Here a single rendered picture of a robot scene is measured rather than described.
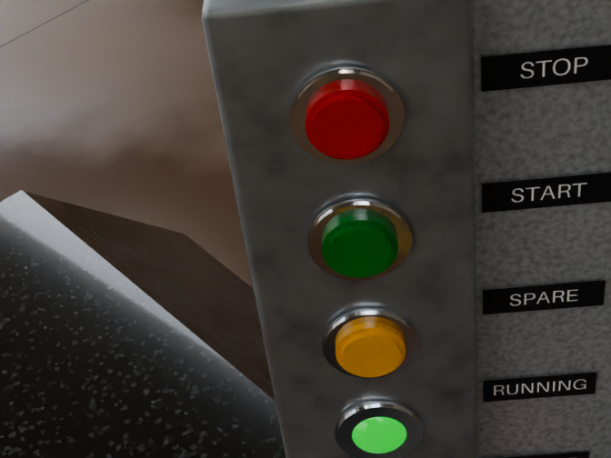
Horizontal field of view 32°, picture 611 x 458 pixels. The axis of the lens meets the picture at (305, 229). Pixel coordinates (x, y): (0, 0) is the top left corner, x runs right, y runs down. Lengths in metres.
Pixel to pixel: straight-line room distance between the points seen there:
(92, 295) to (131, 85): 2.00
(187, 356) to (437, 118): 0.87
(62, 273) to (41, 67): 2.16
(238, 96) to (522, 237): 0.12
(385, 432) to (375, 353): 0.05
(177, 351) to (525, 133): 0.86
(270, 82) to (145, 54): 3.06
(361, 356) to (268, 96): 0.11
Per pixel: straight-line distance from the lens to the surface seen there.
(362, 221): 0.36
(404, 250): 0.37
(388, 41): 0.32
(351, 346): 0.39
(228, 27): 0.32
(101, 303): 1.28
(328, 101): 0.33
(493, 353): 0.44
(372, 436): 0.43
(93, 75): 3.35
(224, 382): 1.15
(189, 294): 1.36
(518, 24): 0.35
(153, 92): 3.20
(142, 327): 1.23
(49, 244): 1.39
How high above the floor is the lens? 1.64
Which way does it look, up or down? 39 degrees down
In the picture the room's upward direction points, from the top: 8 degrees counter-clockwise
